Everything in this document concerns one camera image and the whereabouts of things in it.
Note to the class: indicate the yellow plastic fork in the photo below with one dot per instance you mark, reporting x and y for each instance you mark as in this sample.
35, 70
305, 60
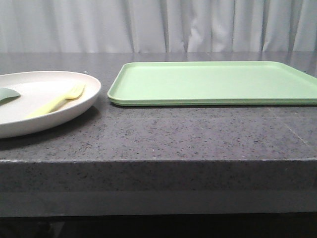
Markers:
74, 93

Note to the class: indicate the white round plate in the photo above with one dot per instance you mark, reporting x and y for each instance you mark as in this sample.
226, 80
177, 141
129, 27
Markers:
37, 89

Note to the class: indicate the light green serving tray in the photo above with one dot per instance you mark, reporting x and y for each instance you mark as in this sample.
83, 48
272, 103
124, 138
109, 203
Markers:
212, 83

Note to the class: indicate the green plastic knife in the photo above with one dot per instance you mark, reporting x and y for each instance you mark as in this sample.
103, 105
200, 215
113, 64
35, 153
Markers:
7, 95

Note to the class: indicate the white curtain backdrop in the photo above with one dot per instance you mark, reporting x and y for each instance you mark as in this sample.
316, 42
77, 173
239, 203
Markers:
157, 26

